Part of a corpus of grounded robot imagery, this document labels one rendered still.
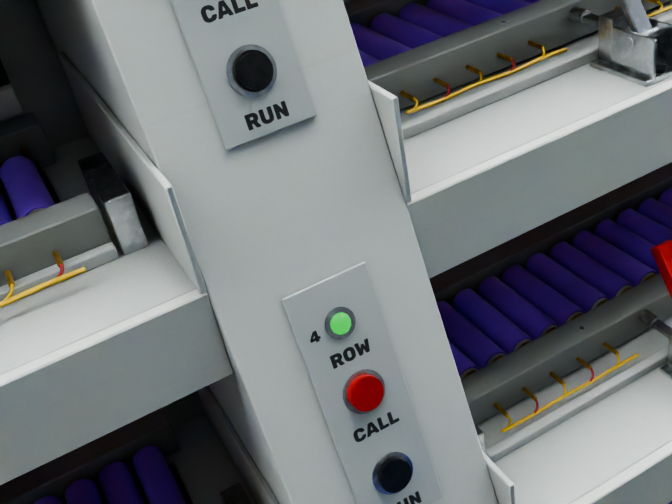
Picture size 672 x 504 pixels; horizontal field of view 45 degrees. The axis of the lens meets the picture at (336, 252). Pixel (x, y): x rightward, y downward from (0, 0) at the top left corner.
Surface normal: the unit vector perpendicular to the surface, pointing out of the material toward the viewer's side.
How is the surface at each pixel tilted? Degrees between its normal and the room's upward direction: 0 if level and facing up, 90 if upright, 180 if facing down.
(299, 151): 90
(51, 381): 109
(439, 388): 90
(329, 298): 90
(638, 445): 19
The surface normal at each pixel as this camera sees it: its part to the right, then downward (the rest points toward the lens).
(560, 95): -0.17, -0.80
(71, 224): 0.47, 0.44
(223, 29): 0.39, 0.15
